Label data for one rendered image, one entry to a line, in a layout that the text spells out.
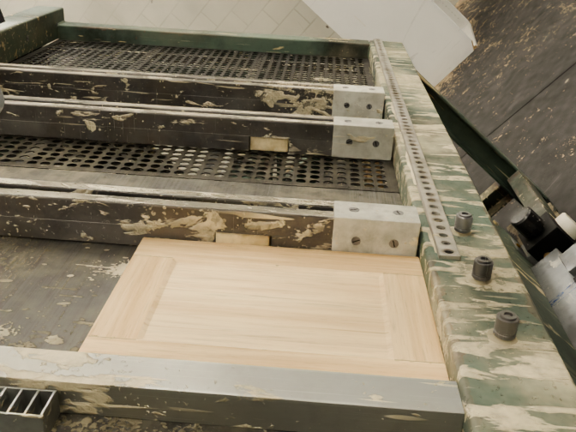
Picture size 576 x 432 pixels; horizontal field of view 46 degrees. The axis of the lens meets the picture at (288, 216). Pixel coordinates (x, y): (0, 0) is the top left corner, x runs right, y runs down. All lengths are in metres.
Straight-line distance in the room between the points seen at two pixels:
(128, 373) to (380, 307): 0.34
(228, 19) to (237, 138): 4.97
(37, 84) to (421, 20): 3.32
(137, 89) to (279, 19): 4.59
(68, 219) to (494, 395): 0.65
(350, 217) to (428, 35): 3.84
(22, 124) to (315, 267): 0.81
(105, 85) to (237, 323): 1.05
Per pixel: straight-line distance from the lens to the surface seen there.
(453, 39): 4.79
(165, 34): 2.50
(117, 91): 1.76
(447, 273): 0.91
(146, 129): 1.46
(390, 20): 4.74
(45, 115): 1.52
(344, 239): 0.99
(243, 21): 6.34
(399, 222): 0.99
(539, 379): 0.76
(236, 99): 1.70
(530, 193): 2.49
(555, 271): 1.05
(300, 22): 6.25
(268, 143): 1.43
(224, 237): 1.00
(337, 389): 0.70
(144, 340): 0.80
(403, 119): 1.55
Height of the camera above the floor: 1.31
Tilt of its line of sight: 14 degrees down
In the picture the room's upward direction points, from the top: 50 degrees counter-clockwise
